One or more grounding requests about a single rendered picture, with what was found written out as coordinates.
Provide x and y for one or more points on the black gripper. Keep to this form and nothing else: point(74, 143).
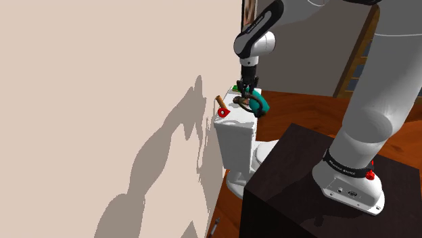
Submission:
point(249, 72)

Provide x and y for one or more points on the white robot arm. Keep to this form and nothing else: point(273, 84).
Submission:
point(372, 99)

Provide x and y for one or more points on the green flat object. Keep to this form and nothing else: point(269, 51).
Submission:
point(235, 87)

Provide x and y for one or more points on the brown lumpy object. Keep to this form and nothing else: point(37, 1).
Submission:
point(238, 100)

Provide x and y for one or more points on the white toilet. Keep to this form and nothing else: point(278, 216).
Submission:
point(235, 138)

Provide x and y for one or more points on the dark robot stand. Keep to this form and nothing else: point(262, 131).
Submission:
point(290, 184)

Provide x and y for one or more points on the wooden bookshelf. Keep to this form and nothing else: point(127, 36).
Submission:
point(357, 66)

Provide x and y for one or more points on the small grey tool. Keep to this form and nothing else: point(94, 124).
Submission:
point(214, 227)

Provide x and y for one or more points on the framed wall picture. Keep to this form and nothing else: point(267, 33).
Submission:
point(249, 13)

